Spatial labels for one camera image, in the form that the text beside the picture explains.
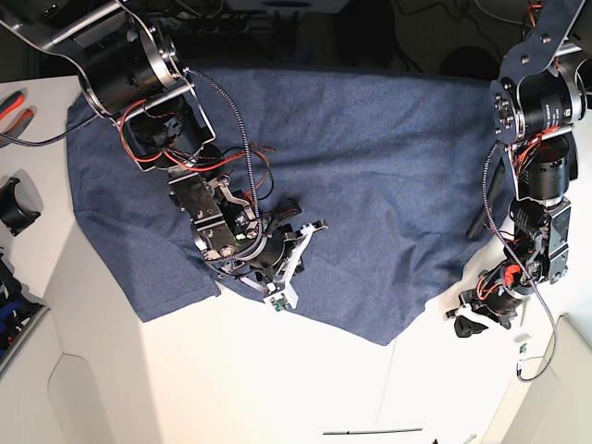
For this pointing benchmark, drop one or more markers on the orange handled pliers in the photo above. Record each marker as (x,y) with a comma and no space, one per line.
(12,105)

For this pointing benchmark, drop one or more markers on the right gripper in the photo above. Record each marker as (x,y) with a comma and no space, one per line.
(251,240)

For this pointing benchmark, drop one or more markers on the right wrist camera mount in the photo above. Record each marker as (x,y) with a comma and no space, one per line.
(280,260)

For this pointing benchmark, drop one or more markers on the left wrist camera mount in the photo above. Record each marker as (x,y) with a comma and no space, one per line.
(468,322)

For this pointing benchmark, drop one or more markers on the bin of blue parts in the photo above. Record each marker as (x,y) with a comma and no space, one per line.
(19,310)

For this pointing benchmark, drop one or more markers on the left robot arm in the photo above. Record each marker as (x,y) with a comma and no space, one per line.
(543,89)

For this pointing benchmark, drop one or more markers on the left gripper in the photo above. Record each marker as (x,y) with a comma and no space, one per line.
(500,290)

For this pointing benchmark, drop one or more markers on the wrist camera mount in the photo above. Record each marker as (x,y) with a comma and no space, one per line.
(280,260)
(468,322)

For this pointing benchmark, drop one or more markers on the black cylindrical holder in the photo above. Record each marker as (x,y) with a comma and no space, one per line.
(15,217)

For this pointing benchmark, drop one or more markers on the blue t-shirt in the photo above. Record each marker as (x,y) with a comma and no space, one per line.
(393,163)

